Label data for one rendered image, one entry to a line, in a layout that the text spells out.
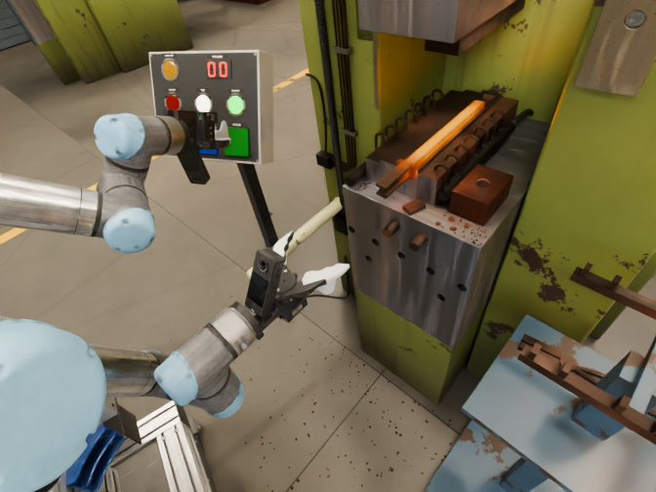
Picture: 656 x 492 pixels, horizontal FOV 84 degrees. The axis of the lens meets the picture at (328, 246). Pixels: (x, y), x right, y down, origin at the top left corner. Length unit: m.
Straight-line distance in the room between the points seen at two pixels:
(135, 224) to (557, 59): 1.05
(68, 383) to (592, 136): 0.85
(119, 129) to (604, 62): 0.79
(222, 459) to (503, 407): 1.10
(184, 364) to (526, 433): 0.67
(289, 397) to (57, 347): 1.34
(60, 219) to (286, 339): 1.27
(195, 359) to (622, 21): 0.81
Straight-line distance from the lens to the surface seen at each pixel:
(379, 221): 0.95
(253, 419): 1.66
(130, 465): 1.56
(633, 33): 0.76
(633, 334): 2.01
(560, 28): 1.17
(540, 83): 1.22
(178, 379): 0.61
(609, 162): 0.87
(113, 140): 0.73
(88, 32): 5.49
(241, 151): 1.04
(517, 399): 0.93
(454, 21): 0.71
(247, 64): 1.05
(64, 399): 0.38
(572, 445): 0.93
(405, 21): 0.75
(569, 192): 0.92
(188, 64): 1.14
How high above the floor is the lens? 1.50
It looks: 47 degrees down
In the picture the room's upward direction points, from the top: 10 degrees counter-clockwise
